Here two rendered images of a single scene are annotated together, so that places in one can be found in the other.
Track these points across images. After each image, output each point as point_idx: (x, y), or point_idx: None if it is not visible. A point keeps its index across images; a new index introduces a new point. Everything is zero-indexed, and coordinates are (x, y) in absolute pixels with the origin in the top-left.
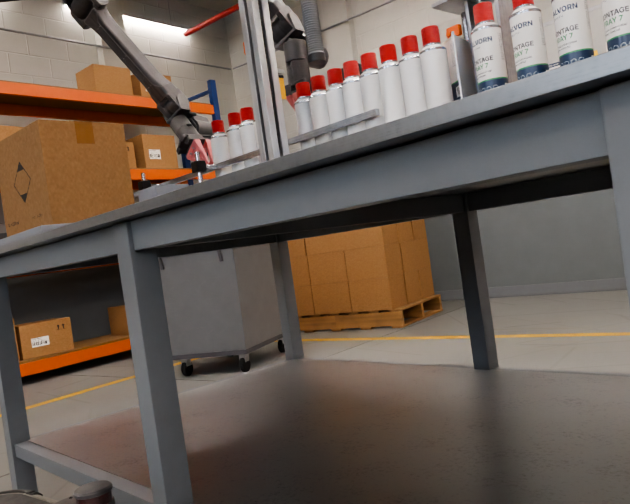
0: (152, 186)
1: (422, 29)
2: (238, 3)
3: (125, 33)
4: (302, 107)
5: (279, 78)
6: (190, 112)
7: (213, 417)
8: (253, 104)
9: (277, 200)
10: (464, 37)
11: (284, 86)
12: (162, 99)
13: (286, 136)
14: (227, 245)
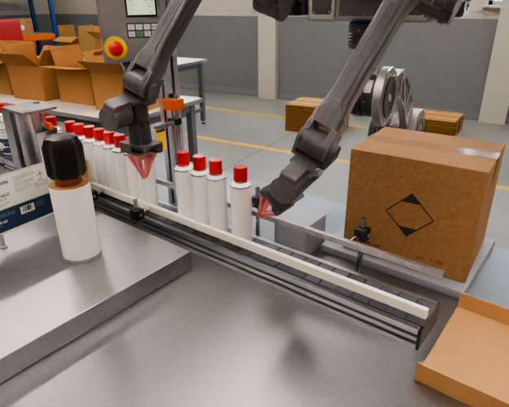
0: (300, 207)
1: (74, 121)
2: (178, 75)
3: (371, 21)
4: None
5: (159, 132)
6: (295, 155)
7: None
8: (183, 146)
9: None
10: (35, 130)
11: (157, 140)
12: (326, 129)
13: (166, 170)
14: None
